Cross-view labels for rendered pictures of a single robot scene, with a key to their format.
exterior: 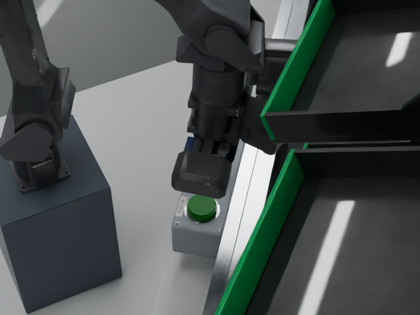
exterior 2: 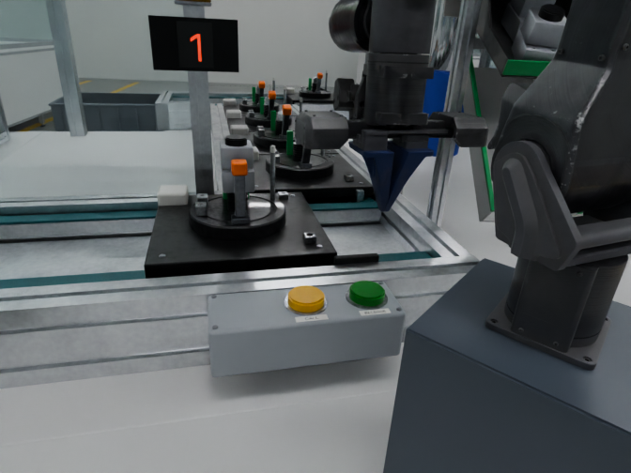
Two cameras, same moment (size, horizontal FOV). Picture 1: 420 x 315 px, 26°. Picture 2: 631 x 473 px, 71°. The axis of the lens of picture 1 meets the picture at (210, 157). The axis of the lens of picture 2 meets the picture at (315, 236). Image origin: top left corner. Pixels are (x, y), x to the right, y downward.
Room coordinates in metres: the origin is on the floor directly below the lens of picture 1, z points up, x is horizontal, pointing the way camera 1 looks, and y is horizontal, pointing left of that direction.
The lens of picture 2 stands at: (0.98, 0.37, 1.23)
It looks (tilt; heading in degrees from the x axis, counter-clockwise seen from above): 25 degrees down; 244
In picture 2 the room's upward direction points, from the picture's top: 3 degrees clockwise
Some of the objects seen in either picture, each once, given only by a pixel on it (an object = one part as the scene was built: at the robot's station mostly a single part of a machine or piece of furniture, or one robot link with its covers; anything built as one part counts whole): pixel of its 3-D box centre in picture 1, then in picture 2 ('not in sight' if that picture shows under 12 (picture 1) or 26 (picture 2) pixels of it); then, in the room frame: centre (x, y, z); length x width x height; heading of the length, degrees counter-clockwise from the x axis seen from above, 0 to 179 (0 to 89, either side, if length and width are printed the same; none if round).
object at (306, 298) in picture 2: not in sight; (305, 301); (0.81, 0.00, 0.96); 0.04 x 0.04 x 0.02
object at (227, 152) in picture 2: not in sight; (236, 160); (0.81, -0.24, 1.06); 0.08 x 0.04 x 0.07; 78
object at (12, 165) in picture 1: (35, 152); (561, 284); (0.73, 0.21, 1.09); 0.07 x 0.07 x 0.06; 26
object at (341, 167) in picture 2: not in sight; (300, 148); (0.62, -0.45, 1.01); 0.24 x 0.24 x 0.13; 78
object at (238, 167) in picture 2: not in sight; (238, 187); (0.83, -0.18, 1.04); 0.04 x 0.02 x 0.08; 78
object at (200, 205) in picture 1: (202, 209); (366, 296); (0.74, 0.01, 0.96); 0.04 x 0.04 x 0.02
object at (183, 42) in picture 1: (219, 62); (403, 12); (0.72, -0.01, 1.25); 0.09 x 0.06 x 0.07; 87
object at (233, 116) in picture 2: not in sight; (268, 108); (0.52, -0.93, 1.01); 0.24 x 0.24 x 0.13; 78
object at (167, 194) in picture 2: not in sight; (173, 200); (0.89, -0.34, 0.97); 0.05 x 0.05 x 0.04; 78
